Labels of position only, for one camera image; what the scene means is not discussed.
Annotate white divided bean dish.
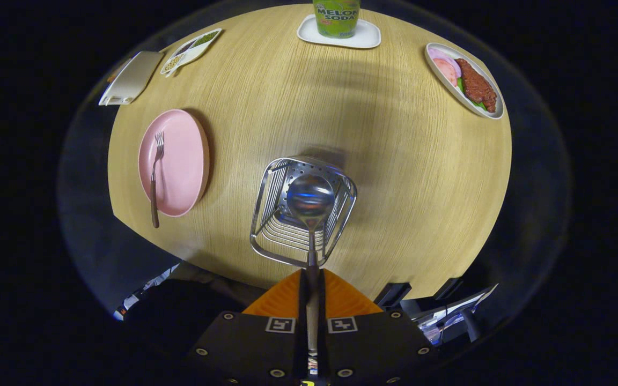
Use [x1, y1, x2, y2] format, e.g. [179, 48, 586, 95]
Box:
[160, 28, 223, 76]

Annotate silver spoon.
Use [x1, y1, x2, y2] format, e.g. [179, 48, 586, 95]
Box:
[286, 174, 336, 378]

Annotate silver wire cutlery holder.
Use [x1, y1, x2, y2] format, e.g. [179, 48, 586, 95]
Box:
[249, 155, 358, 268]

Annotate white oval food dish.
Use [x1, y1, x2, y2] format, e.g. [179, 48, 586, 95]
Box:
[425, 42, 505, 120]

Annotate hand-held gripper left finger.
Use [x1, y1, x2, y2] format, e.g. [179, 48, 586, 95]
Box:
[178, 269, 310, 386]

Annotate pink round plate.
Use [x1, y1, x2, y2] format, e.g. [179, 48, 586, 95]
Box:
[138, 109, 211, 218]

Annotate green soda bottle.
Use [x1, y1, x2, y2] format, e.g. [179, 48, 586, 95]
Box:
[312, 0, 362, 39]

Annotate pink ham slices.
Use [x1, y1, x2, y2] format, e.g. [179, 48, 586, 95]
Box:
[429, 48, 463, 87]

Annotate white rectangular coaster tray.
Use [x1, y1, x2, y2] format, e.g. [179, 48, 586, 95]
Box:
[297, 14, 382, 49]

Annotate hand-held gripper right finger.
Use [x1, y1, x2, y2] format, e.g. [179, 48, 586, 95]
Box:
[317, 269, 444, 386]

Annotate brown meat piece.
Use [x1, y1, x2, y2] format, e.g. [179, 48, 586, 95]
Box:
[455, 58, 498, 113]

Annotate white toaster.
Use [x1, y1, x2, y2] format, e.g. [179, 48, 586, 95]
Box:
[98, 50, 165, 106]

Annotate silver fork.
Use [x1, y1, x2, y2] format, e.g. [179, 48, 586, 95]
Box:
[150, 131, 166, 229]

